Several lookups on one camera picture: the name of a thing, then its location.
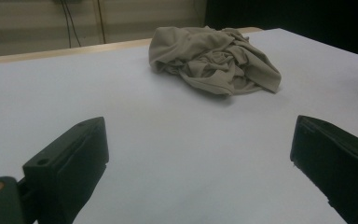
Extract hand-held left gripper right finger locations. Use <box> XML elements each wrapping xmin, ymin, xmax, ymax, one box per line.
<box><xmin>290</xmin><ymin>115</ymin><xmax>358</xmax><ymax>224</ymax></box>

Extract black curtain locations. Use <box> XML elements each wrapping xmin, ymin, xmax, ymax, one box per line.
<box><xmin>204</xmin><ymin>0</ymin><xmax>358</xmax><ymax>60</ymax></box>

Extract black wall cable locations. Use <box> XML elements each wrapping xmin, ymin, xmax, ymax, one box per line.
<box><xmin>62</xmin><ymin>0</ymin><xmax>82</xmax><ymax>48</ymax></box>
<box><xmin>59</xmin><ymin>0</ymin><xmax>73</xmax><ymax>49</ymax></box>

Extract beige pants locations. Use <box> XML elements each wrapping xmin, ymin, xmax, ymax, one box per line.
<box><xmin>148</xmin><ymin>25</ymin><xmax>282</xmax><ymax>96</ymax></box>

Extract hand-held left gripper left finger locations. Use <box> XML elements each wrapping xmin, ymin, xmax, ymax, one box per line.
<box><xmin>22</xmin><ymin>117</ymin><xmax>110</xmax><ymax>224</ymax></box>

